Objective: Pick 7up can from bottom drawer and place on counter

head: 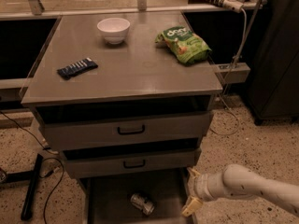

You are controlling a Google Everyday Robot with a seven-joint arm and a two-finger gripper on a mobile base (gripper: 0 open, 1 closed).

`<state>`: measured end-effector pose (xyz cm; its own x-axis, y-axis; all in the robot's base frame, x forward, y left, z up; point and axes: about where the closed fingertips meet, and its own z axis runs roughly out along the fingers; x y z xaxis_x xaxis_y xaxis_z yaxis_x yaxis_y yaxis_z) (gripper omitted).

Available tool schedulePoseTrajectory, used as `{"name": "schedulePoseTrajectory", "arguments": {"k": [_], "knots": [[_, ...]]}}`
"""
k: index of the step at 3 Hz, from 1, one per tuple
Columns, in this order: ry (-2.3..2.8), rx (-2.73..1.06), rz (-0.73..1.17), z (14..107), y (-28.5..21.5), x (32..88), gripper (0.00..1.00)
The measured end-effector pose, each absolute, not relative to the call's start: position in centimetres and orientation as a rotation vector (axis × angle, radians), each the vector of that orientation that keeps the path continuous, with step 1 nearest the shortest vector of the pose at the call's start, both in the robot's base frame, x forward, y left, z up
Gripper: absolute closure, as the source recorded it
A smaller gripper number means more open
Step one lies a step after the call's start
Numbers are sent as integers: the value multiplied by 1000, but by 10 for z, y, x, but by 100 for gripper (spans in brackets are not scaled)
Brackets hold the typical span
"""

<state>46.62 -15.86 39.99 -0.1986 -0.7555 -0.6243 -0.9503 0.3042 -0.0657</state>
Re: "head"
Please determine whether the top grey drawer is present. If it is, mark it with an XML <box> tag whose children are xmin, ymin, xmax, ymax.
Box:
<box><xmin>40</xmin><ymin>112</ymin><xmax>213</xmax><ymax>151</ymax></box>

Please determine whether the black floor stand base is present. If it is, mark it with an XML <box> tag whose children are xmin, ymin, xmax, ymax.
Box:
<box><xmin>0</xmin><ymin>154</ymin><xmax>43</xmax><ymax>221</ymax></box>

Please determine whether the grey side bracket shelf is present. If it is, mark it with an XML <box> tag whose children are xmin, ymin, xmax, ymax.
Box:
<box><xmin>212</xmin><ymin>63</ymin><xmax>250</xmax><ymax>85</ymax></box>

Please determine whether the white ceramic bowl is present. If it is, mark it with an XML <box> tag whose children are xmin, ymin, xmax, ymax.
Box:
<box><xmin>97</xmin><ymin>18</ymin><xmax>131</xmax><ymax>45</ymax></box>

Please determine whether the bottom open drawer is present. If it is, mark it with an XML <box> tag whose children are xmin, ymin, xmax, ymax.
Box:
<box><xmin>83</xmin><ymin>169</ymin><xmax>197</xmax><ymax>224</ymax></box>

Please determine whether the green chip bag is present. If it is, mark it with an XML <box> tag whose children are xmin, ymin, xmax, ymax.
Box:
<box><xmin>155</xmin><ymin>26</ymin><xmax>212</xmax><ymax>66</ymax></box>

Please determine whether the black floor cable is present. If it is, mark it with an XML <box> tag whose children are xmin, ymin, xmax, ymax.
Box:
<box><xmin>0</xmin><ymin>109</ymin><xmax>65</xmax><ymax>224</ymax></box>

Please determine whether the dark cabinet at right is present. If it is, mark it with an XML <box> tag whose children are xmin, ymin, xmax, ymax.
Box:
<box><xmin>245</xmin><ymin>0</ymin><xmax>299</xmax><ymax>125</ymax></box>

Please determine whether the grey drawer cabinet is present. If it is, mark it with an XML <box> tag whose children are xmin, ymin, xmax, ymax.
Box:
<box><xmin>21</xmin><ymin>11</ymin><xmax>224</xmax><ymax>224</ymax></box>

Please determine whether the middle grey drawer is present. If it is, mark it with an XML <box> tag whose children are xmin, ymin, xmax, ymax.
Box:
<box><xmin>64</xmin><ymin>147</ymin><xmax>201</xmax><ymax>179</ymax></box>

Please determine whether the dark blue snack bar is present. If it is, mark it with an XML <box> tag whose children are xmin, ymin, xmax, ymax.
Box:
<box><xmin>57</xmin><ymin>58</ymin><xmax>98</xmax><ymax>80</ymax></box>

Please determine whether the grey drawer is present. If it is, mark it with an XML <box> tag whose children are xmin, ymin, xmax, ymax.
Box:
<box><xmin>64</xmin><ymin>147</ymin><xmax>201</xmax><ymax>179</ymax></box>
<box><xmin>40</xmin><ymin>112</ymin><xmax>213</xmax><ymax>151</ymax></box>

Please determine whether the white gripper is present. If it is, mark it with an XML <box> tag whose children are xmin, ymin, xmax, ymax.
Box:
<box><xmin>181</xmin><ymin>167</ymin><xmax>225</xmax><ymax>217</ymax></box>

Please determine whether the silver 7up soda can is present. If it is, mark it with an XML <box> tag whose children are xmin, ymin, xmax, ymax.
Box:
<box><xmin>130</xmin><ymin>193</ymin><xmax>155</xmax><ymax>216</ymax></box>

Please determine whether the white cable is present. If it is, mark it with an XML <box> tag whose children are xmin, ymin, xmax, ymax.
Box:
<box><xmin>208</xmin><ymin>8</ymin><xmax>249</xmax><ymax>137</ymax></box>

